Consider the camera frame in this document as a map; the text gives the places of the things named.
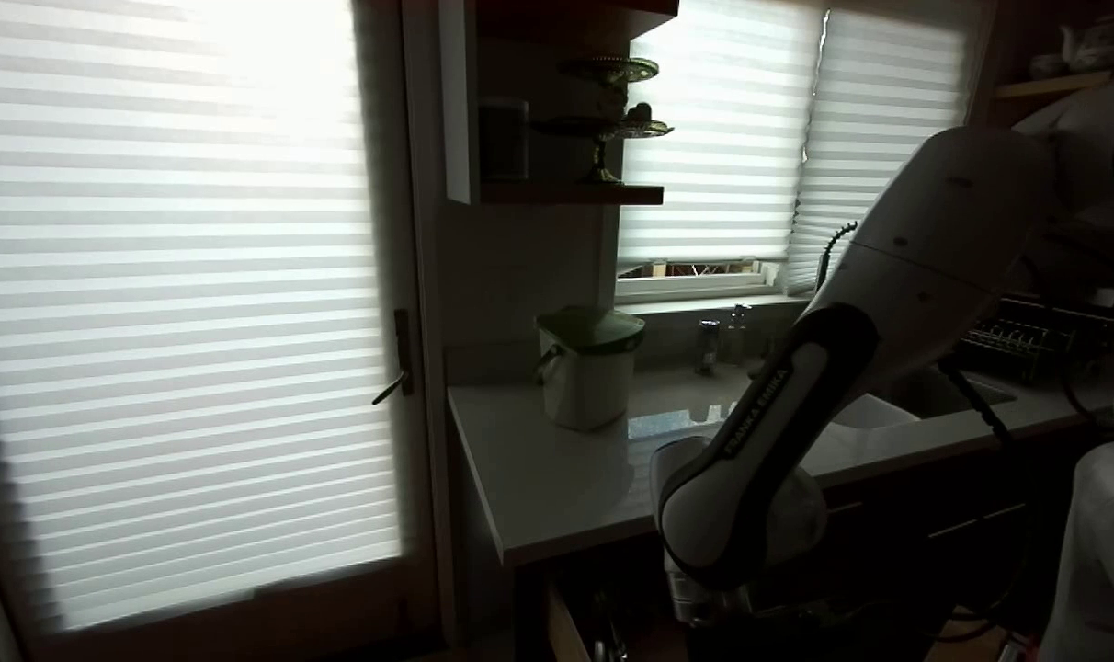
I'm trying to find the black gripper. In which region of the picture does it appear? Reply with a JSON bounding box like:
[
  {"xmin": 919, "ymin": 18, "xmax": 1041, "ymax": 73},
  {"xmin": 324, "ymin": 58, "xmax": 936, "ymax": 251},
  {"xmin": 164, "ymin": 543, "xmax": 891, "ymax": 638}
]
[{"xmin": 668, "ymin": 573, "xmax": 831, "ymax": 662}]

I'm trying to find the dark drawer with steel handle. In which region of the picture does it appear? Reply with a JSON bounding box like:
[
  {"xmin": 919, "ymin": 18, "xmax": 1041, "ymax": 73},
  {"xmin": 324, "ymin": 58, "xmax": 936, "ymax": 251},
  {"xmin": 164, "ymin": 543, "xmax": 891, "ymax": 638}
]
[{"xmin": 542, "ymin": 573, "xmax": 679, "ymax": 662}]

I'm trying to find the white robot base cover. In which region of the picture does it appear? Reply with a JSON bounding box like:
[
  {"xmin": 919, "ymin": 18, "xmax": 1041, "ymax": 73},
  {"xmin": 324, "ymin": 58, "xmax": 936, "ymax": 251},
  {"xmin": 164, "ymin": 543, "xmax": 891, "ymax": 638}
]
[{"xmin": 1036, "ymin": 437, "xmax": 1114, "ymax": 662}]

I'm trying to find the dark kitchen base cabinet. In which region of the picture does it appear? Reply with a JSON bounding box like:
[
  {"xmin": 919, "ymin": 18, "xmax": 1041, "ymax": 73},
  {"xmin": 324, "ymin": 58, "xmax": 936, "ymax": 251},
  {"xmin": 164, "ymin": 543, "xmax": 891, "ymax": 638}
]
[{"xmin": 455, "ymin": 409, "xmax": 1114, "ymax": 662}]

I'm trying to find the chrome kitchen faucet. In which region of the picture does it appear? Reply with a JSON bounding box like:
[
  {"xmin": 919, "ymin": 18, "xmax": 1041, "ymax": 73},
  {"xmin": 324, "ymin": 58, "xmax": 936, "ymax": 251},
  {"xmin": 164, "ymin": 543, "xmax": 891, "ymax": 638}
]
[{"xmin": 695, "ymin": 303, "xmax": 759, "ymax": 377}]

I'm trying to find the white canister with green lid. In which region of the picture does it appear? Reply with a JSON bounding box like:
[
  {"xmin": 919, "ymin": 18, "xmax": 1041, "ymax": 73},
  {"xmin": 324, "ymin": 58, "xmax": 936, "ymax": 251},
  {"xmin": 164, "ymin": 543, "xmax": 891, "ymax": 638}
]
[{"xmin": 533, "ymin": 302, "xmax": 650, "ymax": 437}]

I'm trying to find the undermount kitchen sink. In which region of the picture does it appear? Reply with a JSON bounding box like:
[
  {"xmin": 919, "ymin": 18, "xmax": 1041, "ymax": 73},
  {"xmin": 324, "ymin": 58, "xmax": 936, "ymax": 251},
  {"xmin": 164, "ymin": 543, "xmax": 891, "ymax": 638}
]
[{"xmin": 841, "ymin": 359, "xmax": 1022, "ymax": 432}]

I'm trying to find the dark framed glass door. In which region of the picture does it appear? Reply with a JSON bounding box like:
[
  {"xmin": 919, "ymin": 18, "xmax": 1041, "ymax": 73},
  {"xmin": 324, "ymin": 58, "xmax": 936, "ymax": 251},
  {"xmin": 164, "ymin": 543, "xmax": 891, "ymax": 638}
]
[{"xmin": 0, "ymin": 0, "xmax": 452, "ymax": 662}]

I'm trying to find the wide white window blind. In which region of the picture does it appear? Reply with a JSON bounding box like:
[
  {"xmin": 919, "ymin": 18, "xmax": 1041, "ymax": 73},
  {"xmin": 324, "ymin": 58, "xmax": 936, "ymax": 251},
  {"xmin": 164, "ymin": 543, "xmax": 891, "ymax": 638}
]
[{"xmin": 613, "ymin": 0, "xmax": 826, "ymax": 270}]

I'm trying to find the small dish with dark object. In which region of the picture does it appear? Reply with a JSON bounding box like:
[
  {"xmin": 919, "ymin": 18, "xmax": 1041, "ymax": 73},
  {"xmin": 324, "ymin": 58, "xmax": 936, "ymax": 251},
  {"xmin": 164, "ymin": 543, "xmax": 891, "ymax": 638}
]
[{"xmin": 617, "ymin": 99, "xmax": 678, "ymax": 144}]

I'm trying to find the narrow white window blind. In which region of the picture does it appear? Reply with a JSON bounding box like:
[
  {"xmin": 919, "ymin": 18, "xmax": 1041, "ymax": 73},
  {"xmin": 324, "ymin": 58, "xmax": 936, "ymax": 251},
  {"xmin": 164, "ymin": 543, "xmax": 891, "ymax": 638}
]
[{"xmin": 784, "ymin": 8, "xmax": 972, "ymax": 295}]

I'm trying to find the shallow bowl on shelf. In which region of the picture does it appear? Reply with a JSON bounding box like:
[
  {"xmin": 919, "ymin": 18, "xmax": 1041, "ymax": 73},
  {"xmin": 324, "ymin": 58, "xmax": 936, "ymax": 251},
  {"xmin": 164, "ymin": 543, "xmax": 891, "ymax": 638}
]
[{"xmin": 593, "ymin": 51, "xmax": 666, "ymax": 91}]

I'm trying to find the large white door blind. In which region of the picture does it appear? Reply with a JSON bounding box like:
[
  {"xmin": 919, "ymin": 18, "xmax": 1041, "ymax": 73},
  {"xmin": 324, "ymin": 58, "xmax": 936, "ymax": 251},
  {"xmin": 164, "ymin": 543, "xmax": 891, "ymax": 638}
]
[{"xmin": 0, "ymin": 0, "xmax": 407, "ymax": 634}]

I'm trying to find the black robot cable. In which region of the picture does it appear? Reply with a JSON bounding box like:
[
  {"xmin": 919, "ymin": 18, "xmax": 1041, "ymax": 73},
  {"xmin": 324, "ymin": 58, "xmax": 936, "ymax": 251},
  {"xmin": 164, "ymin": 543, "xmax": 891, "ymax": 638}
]
[{"xmin": 935, "ymin": 354, "xmax": 1025, "ymax": 453}]

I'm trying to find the black wire dish rack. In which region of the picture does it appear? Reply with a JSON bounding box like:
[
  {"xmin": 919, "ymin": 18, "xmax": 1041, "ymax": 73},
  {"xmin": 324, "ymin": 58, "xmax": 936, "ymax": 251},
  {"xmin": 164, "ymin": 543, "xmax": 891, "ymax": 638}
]
[{"xmin": 951, "ymin": 291, "xmax": 1114, "ymax": 391}]

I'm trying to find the black door lever handle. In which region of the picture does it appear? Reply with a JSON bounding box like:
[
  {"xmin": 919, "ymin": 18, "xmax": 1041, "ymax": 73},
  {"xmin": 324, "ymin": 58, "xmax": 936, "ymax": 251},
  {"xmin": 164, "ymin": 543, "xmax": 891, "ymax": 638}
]
[{"xmin": 367, "ymin": 303, "xmax": 420, "ymax": 409}]

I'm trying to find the dark wall shelf unit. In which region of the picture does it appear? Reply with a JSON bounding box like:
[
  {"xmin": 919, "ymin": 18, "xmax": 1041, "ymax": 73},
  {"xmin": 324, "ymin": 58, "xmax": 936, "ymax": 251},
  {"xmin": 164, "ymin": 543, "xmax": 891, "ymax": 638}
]
[{"xmin": 439, "ymin": 0, "xmax": 683, "ymax": 210}]

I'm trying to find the wooden wall shelf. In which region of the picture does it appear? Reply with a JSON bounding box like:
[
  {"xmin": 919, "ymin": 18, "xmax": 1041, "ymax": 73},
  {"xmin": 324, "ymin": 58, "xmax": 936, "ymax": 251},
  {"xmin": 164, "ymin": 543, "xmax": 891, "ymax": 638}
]
[{"xmin": 993, "ymin": 68, "xmax": 1114, "ymax": 102}]

